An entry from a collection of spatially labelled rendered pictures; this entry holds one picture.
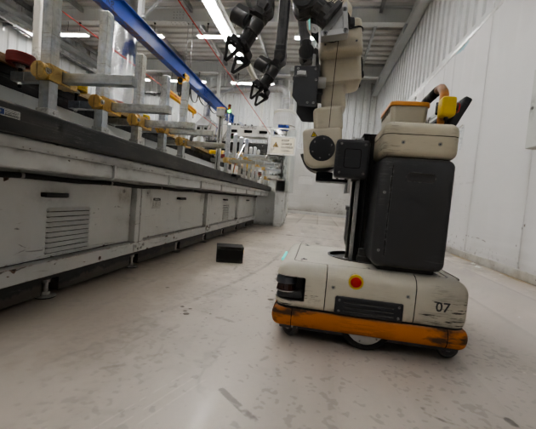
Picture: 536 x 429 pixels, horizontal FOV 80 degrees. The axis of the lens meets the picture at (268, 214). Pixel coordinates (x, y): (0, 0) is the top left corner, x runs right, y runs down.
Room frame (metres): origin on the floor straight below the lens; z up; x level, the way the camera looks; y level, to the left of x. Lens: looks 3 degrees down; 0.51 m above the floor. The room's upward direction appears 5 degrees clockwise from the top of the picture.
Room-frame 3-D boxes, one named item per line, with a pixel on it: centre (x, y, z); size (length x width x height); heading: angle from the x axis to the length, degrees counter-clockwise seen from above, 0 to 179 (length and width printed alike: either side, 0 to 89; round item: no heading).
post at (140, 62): (1.52, 0.65, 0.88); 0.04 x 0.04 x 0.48; 82
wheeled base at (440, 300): (1.39, -0.42, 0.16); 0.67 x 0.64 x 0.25; 81
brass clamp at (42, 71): (1.04, 0.72, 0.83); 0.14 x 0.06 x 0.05; 172
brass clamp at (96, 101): (1.29, 0.68, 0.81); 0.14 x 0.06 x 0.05; 172
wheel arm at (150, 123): (1.55, 0.59, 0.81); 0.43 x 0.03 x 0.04; 82
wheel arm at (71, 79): (1.05, 0.67, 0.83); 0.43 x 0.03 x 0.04; 82
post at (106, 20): (1.27, 0.69, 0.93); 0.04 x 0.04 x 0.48; 82
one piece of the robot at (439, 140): (1.38, -0.51, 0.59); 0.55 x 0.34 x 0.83; 171
